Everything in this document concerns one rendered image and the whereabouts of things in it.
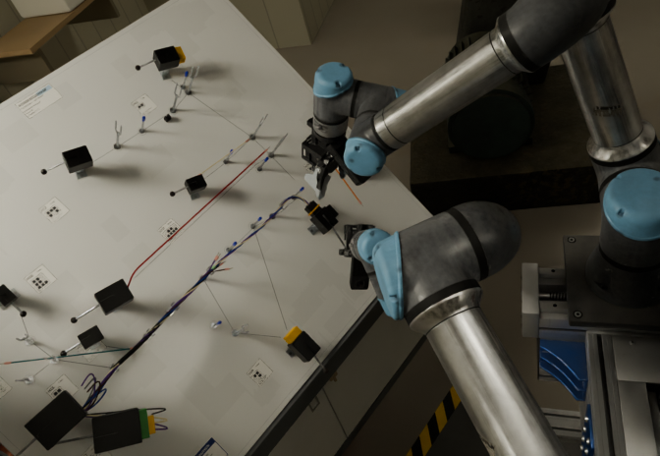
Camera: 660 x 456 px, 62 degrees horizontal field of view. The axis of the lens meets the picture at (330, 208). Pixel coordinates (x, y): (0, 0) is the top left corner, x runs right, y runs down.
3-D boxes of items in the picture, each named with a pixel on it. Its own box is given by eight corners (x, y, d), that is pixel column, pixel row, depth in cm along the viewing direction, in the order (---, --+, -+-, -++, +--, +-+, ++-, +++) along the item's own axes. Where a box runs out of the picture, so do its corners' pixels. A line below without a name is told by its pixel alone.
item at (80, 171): (39, 172, 133) (35, 159, 125) (86, 157, 138) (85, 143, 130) (47, 190, 132) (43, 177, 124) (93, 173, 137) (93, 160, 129)
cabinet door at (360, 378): (440, 314, 202) (427, 243, 176) (349, 438, 177) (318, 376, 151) (434, 312, 203) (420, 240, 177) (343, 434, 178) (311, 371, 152)
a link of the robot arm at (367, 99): (399, 148, 107) (344, 136, 108) (408, 114, 115) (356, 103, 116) (406, 116, 102) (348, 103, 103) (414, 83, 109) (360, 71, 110)
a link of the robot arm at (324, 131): (356, 111, 116) (331, 133, 112) (354, 127, 120) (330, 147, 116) (328, 94, 118) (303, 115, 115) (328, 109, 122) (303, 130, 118)
